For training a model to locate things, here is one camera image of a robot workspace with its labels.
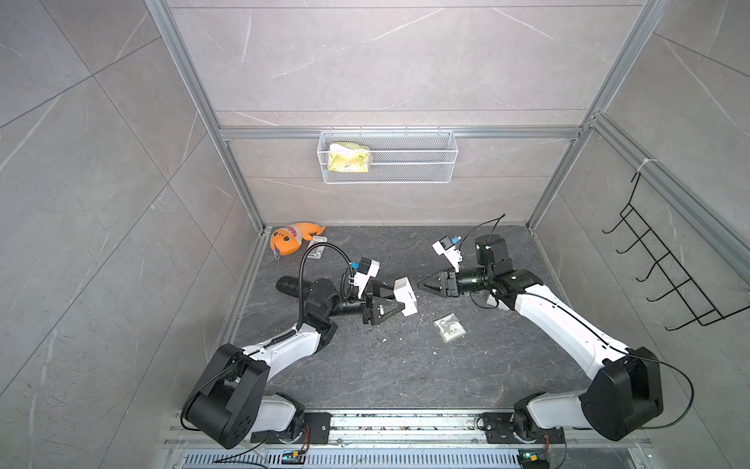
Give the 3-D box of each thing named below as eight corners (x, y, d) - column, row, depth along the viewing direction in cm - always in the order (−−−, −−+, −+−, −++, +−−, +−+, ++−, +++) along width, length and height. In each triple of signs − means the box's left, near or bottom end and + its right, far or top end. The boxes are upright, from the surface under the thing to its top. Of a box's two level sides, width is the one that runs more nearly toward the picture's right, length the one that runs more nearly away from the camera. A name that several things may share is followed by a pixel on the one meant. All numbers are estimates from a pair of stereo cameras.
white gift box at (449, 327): (445, 344, 90) (446, 340, 88) (433, 323, 95) (434, 319, 93) (465, 335, 92) (467, 332, 90) (453, 315, 97) (454, 311, 95)
